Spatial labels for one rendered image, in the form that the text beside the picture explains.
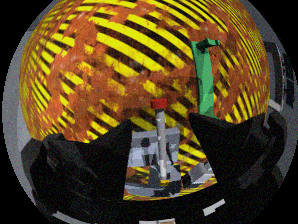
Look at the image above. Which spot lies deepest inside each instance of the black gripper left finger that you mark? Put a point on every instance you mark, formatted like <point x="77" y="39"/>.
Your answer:
<point x="105" y="158"/>

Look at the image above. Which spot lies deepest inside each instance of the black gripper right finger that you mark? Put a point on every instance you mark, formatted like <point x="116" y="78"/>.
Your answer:
<point x="222" y="141"/>

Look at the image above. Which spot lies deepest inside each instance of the grey pin with red cap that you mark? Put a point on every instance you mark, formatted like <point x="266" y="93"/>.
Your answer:
<point x="160" y="104"/>

